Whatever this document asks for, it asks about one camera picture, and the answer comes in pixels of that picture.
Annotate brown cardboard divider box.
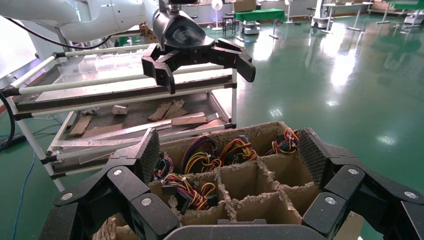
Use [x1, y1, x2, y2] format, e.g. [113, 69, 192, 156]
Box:
[92, 121, 365, 240]

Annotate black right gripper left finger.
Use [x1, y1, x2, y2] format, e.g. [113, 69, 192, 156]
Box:
[39, 128, 180, 240]

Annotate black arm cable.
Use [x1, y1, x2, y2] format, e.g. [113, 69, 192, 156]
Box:
[3, 16, 114, 51]

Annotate white table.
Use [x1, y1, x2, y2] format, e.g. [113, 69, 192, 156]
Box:
[321, 1, 375, 35]

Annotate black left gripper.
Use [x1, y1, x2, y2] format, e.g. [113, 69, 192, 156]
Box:
[141, 8, 257, 95]

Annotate brown cardboard scrap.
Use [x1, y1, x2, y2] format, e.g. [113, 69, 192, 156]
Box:
[68, 115, 94, 137]
[148, 99, 186, 122]
[82, 123, 124, 139]
[170, 114, 209, 127]

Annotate small cardboard tube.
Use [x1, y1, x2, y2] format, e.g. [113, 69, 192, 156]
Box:
[111, 104, 129, 116]

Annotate blue floor cable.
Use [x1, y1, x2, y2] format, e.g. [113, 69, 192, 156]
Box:
[11, 150, 37, 240]

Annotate black stool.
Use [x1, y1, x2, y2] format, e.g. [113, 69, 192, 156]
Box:
[221, 14, 237, 36]

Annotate white wheeled robot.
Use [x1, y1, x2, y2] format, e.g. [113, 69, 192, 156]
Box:
[310, 0, 333, 29]

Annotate brown cardboard carton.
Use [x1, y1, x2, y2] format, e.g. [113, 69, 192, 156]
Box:
[232, 0, 258, 13]

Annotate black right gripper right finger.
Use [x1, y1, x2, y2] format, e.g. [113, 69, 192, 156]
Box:
[298, 127, 424, 240]

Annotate long aluminium strip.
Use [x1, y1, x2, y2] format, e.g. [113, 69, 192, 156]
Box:
[52, 112, 220, 148]

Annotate thick black floor cable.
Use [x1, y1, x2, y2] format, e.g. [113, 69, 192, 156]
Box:
[0, 91, 17, 153]

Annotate clear plastic divided tray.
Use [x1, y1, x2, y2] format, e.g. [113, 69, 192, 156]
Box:
[57, 49, 153, 84]

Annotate boxed power supply coloured cables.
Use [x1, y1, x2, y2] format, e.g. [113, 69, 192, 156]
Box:
[219, 135, 259, 167]
[180, 135, 223, 176]
[160, 172, 220, 213]
[264, 127, 302, 157]
[152, 156, 175, 181]

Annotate white standing fan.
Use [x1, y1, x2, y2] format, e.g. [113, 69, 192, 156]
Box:
[210, 0, 224, 32]

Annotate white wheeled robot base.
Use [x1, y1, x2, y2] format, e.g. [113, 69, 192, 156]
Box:
[241, 20, 262, 36]

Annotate white tube storage rack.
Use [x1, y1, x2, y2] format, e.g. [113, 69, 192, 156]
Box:
[0, 43, 239, 193]

